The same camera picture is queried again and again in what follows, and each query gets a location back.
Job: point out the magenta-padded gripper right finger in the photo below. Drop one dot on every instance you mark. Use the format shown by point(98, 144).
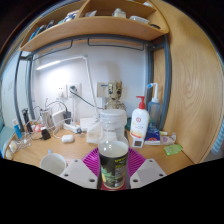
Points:
point(148, 173)

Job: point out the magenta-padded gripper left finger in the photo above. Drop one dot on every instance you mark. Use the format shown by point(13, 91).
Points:
point(77, 173)

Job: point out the clear drink bottle dark label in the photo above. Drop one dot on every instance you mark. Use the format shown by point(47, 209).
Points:
point(113, 160)

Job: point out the small white display device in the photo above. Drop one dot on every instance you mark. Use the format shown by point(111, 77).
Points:
point(138, 142)

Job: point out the green packet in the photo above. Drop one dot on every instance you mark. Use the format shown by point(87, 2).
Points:
point(173, 149)

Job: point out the dark blue pack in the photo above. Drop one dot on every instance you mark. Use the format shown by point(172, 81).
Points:
point(152, 136)

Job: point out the white power strip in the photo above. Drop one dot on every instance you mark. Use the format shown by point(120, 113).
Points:
point(71, 128)

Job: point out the black charger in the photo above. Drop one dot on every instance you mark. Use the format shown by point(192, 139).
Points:
point(45, 134)

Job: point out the white desk lamp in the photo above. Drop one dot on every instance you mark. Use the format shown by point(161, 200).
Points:
point(88, 124)

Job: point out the white pump bottle red pump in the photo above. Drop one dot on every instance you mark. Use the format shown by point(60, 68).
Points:
point(139, 123)

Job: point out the dark green round container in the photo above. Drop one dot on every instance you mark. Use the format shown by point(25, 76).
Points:
point(128, 124)

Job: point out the white square adapter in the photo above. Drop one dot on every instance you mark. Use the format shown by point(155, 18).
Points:
point(58, 118)

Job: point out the white paper roll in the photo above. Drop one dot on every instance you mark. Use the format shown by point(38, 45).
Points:
point(13, 145)
point(9, 154)

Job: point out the black upright device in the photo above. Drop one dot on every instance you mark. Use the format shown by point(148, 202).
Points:
point(26, 120)

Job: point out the blue can white cap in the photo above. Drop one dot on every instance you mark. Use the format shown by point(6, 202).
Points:
point(17, 130)

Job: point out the white blue checkered cloth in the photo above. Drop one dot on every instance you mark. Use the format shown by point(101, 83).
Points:
point(218, 143)

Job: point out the bed with teal sheet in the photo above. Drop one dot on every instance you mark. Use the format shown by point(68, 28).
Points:
point(5, 135)

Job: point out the wooden shelf unit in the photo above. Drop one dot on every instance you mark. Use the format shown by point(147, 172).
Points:
point(100, 28)

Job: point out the white wall socket plate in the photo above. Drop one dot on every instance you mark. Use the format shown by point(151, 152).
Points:
point(77, 91)

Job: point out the beige wall socket plate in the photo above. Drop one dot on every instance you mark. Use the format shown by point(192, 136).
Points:
point(101, 89)

